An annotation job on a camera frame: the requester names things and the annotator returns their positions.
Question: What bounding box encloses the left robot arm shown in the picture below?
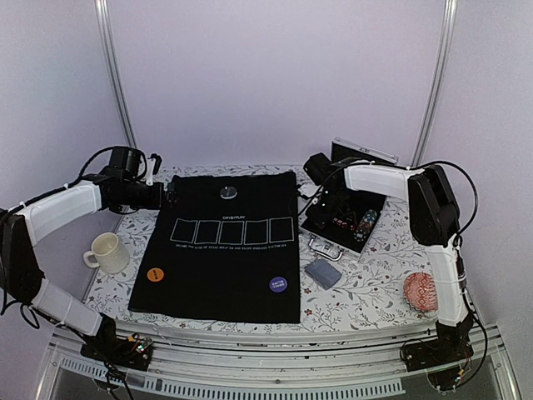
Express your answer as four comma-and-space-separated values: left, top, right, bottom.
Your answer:
1, 146, 172, 365

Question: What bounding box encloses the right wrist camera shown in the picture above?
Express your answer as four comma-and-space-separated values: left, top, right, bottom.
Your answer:
297, 182, 318, 200

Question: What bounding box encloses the right blue chip stack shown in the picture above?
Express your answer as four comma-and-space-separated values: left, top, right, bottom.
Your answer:
353, 209, 378, 243

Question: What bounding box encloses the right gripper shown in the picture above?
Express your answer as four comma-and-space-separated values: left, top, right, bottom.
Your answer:
305, 187, 345, 229

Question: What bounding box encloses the aluminium poker chip case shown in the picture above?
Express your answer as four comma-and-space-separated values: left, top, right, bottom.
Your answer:
301, 137, 398, 261

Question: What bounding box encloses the clear acrylic dealer button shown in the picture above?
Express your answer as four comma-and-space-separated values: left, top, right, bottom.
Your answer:
219, 186, 238, 200

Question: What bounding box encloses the aluminium frame post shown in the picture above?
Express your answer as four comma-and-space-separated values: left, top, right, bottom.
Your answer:
94, 0, 138, 148
411, 0, 458, 167

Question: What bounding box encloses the left aluminium frame post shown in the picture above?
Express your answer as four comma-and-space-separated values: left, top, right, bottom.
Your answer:
94, 0, 138, 148

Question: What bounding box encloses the cream ceramic mug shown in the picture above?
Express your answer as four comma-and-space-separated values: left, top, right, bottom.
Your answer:
82, 232, 130, 274

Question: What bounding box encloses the orange big blind button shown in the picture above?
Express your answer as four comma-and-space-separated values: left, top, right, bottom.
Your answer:
147, 267, 165, 283

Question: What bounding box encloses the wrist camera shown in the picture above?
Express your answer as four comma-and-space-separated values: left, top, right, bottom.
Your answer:
144, 153, 162, 186
297, 182, 318, 200

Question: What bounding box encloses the purple small blind button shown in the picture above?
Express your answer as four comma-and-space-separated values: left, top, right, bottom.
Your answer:
269, 277, 288, 293

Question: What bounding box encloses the black poker playing mat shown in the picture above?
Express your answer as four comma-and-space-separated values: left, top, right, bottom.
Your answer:
128, 171, 301, 324

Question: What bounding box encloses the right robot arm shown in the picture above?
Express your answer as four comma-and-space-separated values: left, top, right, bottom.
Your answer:
302, 153, 474, 370

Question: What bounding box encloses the right aluminium frame post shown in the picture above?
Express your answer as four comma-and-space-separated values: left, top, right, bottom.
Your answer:
411, 0, 458, 167

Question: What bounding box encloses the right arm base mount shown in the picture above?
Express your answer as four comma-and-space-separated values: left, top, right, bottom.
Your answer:
400, 337, 474, 391

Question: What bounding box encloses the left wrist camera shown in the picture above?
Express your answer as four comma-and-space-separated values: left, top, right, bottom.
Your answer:
144, 153, 162, 186

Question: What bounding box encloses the red black chip row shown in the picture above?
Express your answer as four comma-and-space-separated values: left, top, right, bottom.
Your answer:
333, 212, 357, 232

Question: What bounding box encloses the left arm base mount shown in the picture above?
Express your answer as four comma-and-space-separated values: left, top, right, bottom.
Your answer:
80, 332, 153, 372

